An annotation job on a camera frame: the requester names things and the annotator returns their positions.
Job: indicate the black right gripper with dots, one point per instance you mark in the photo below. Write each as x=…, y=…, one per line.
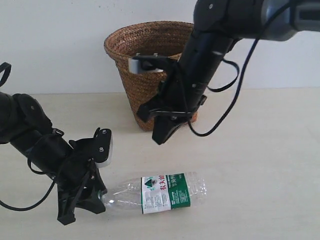
x=181, y=95

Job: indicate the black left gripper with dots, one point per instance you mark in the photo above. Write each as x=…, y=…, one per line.
x=69, y=163

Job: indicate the clear plastic water bottle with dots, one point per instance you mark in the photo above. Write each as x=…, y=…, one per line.
x=156, y=193

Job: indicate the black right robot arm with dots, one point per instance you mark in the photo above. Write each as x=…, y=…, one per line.
x=217, y=26

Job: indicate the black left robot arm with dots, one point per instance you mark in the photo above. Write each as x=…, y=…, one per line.
x=19, y=114

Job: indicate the brown woven wicker basket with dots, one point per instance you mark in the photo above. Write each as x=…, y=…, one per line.
x=164, y=37

